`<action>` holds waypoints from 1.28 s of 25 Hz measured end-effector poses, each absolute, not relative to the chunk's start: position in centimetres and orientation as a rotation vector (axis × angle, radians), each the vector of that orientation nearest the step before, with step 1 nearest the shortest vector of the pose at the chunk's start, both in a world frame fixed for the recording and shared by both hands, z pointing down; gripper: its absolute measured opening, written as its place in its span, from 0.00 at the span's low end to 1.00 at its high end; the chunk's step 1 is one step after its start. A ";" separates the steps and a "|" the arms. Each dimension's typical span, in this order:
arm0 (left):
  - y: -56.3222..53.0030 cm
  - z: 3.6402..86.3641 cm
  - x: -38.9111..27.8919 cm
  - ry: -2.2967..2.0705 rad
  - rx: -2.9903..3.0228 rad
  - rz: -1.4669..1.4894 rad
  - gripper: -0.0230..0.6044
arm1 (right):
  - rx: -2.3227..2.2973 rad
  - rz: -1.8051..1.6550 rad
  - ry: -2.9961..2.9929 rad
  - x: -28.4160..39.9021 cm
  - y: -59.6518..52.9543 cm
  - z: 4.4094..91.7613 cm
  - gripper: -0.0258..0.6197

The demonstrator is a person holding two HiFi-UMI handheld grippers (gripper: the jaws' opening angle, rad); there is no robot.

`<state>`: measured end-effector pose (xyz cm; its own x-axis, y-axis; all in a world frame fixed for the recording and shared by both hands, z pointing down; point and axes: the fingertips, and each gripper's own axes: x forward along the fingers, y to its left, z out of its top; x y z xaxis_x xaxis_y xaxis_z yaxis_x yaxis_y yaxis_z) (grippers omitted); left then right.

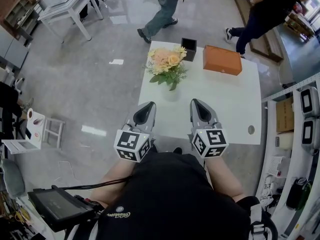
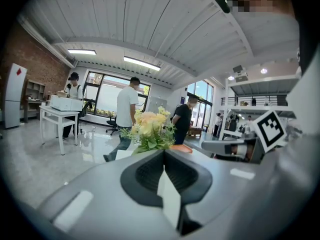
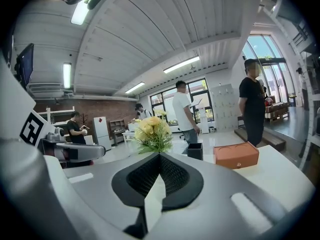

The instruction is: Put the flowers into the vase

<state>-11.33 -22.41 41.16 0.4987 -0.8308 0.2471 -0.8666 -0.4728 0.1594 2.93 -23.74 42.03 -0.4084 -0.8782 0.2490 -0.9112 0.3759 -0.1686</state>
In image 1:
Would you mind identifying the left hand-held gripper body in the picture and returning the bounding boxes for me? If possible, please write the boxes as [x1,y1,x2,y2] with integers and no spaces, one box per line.
[113,122,156,163]

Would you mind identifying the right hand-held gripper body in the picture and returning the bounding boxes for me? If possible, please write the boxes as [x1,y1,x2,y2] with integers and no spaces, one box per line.
[187,120,230,159]

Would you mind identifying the white vase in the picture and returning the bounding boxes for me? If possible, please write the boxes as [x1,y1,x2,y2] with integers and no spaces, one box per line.
[161,83,181,102]

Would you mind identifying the yellow and peach flowers bouquet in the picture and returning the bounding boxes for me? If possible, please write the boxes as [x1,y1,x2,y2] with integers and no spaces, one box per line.
[142,45,189,92]

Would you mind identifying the person's right forearm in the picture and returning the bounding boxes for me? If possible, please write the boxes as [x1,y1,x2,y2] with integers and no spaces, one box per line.
[204,156,247,202]

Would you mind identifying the person's left forearm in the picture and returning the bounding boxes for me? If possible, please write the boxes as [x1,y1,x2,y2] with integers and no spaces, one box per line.
[89,158,137,207]

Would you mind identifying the white table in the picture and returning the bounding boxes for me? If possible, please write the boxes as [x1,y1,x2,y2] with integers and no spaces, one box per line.
[138,40,263,146]

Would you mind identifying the orange box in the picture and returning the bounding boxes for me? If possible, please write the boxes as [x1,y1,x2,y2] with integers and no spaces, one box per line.
[202,44,243,77]

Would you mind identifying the black square box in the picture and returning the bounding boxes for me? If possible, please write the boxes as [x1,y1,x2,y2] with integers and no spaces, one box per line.
[180,37,198,62]

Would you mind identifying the person's black clothed torso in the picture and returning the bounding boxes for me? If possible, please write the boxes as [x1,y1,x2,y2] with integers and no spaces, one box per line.
[66,146,278,240]

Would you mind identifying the white perforated basket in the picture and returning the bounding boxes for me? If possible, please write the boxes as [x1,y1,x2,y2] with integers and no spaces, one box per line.
[266,155,291,177]

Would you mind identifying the cardboard box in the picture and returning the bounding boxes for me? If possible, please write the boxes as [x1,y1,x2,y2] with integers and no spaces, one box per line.
[275,97,296,134]

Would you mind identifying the cream box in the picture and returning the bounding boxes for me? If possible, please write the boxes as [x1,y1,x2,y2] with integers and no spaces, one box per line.
[278,133,293,150]

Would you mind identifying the white shelf unit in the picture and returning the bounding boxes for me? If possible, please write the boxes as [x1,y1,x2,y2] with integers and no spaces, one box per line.
[254,72,320,240]

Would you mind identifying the white side cart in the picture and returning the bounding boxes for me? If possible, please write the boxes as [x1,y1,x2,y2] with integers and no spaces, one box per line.
[24,108,66,150]

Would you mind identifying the wooden platform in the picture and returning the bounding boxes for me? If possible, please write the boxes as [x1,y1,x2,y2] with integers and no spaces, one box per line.
[233,0,285,63]

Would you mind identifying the black tablet screen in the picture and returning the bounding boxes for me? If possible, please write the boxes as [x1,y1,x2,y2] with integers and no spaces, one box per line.
[27,185,101,232]

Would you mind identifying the grey device with black lid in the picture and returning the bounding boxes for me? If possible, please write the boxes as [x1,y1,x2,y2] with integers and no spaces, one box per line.
[299,86,320,117]
[301,118,320,151]

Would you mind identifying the black and green bag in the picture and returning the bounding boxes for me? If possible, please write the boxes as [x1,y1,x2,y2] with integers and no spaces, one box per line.
[286,176,312,211]

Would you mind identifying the white flat panel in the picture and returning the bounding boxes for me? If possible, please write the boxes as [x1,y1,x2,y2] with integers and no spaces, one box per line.
[1,138,42,155]

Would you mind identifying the grey beanbag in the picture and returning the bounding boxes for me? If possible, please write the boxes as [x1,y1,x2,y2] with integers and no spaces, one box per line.
[0,157,26,200]

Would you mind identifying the wooden crates with goods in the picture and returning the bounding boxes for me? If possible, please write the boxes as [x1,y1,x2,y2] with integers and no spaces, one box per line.
[284,3,316,42]

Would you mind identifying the white work bench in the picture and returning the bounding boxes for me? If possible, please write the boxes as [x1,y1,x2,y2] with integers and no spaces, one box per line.
[37,0,104,44]

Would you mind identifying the wooden cabinet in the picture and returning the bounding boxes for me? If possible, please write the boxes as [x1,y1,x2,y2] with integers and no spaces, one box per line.
[0,0,63,42]

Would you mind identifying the black cable bundle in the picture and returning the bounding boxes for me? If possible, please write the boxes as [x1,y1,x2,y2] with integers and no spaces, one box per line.
[62,177,131,191]

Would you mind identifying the white harness strap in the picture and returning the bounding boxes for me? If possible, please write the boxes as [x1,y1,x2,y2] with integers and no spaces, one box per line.
[249,203,270,240]

